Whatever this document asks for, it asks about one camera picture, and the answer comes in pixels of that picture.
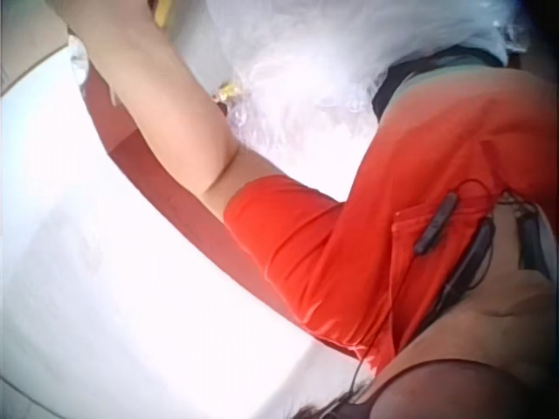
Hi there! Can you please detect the small gold wrapped item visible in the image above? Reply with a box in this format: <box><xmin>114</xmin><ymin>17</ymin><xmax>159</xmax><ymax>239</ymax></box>
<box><xmin>211</xmin><ymin>79</ymin><xmax>245</xmax><ymax>106</ymax></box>

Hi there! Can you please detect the heap of white plastic bags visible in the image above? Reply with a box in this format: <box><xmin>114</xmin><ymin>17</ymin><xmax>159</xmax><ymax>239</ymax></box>
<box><xmin>168</xmin><ymin>0</ymin><xmax>513</xmax><ymax>176</ymax></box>

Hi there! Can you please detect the yellow item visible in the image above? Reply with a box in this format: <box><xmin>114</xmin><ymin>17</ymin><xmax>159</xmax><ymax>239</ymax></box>
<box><xmin>152</xmin><ymin>0</ymin><xmax>171</xmax><ymax>29</ymax></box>

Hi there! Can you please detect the crumpled clear plastic wrap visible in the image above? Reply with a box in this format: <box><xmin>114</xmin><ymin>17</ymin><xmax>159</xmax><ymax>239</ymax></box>
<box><xmin>66</xmin><ymin>33</ymin><xmax>91</xmax><ymax>98</ymax></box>

